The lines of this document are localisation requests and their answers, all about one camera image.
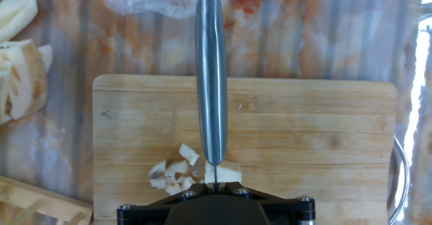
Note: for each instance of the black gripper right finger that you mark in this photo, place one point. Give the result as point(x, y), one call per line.
point(290, 213)

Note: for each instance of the lotus root half piece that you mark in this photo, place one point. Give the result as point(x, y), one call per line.
point(231, 172)

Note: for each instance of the bamboo cutting board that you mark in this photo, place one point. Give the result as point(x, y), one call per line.
point(303, 133)

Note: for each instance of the marble pattern plastic mat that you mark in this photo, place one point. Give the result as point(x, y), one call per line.
point(135, 49)

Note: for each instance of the wooden peg rack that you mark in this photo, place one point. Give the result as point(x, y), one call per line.
point(44, 204)

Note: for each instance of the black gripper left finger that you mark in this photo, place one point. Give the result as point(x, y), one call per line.
point(148, 213)

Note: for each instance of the steel cleaver knife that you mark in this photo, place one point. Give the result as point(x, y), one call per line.
point(211, 83)

